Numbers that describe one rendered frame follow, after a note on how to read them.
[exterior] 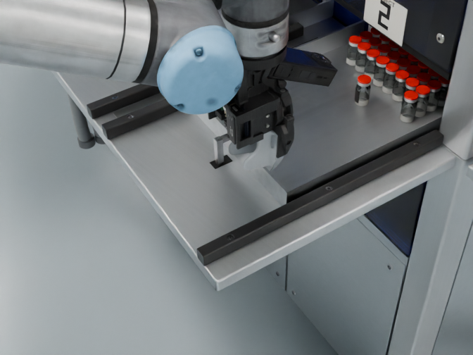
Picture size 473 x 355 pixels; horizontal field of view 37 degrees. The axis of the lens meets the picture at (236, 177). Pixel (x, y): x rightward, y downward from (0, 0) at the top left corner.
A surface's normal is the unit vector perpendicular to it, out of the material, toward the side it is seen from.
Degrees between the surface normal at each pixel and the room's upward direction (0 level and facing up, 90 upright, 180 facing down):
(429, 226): 90
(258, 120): 90
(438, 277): 90
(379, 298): 90
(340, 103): 0
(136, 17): 40
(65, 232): 0
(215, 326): 0
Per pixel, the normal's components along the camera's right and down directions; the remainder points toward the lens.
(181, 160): -0.03, -0.71
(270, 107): 0.53, 0.59
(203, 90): 0.29, 0.67
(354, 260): -0.85, 0.40
